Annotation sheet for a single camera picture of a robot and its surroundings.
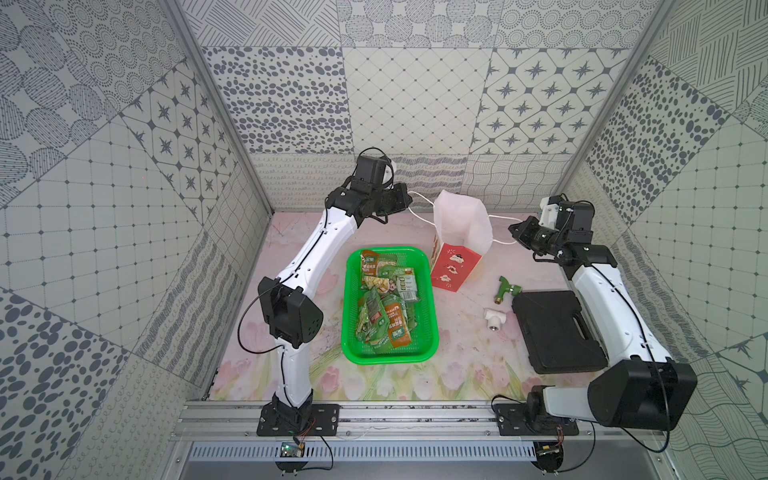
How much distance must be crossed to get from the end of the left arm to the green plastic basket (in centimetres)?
28

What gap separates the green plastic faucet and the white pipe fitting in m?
0.05

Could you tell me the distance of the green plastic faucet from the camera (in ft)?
3.18

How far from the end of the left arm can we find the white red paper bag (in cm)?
16

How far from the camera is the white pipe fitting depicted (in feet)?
2.95

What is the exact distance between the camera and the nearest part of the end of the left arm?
59 centimetres

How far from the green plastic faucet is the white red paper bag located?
0.43ft
